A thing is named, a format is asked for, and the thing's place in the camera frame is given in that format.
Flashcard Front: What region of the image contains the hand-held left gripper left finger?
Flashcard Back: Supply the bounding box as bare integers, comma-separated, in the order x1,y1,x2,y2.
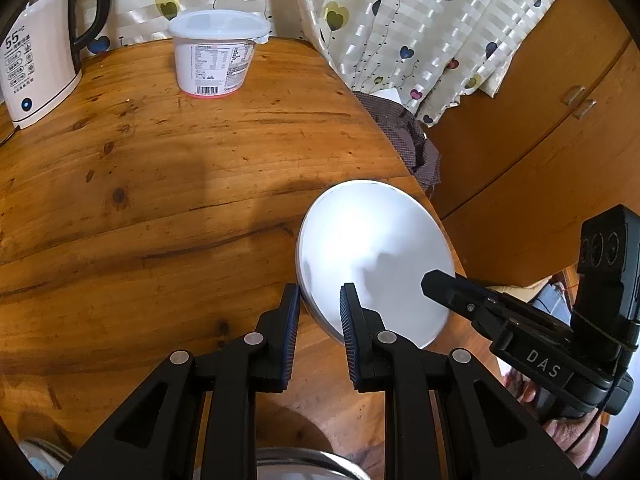
59,282,302,480

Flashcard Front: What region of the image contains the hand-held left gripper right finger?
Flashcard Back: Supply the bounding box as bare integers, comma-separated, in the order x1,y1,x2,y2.
339,282,583,480

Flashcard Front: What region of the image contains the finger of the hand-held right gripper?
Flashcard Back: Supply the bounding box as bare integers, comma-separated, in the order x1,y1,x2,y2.
420,269,572,345

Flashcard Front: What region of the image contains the white plate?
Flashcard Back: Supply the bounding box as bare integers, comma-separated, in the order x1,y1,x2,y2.
295,179,457,351

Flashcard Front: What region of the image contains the metal bowl rim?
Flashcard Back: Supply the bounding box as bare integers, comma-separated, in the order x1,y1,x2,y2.
255,447,372,480

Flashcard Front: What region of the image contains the person's right hand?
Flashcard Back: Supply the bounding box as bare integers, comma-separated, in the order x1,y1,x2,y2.
542,407,603,466

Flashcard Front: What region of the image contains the wooden cabinet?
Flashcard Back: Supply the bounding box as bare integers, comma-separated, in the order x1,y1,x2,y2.
425,0,640,291

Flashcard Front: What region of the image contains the dark checked cloth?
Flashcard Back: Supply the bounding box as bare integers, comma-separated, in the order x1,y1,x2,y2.
355,91,442,188

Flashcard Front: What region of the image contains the heart print curtain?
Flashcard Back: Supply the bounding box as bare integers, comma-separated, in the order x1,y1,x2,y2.
80,0,576,127

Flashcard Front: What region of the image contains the white plastic tub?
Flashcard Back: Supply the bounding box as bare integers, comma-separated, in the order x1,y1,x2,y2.
167,10,272,98

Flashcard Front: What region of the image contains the white electric kettle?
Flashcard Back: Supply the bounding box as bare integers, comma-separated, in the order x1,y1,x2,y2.
0,0,117,129

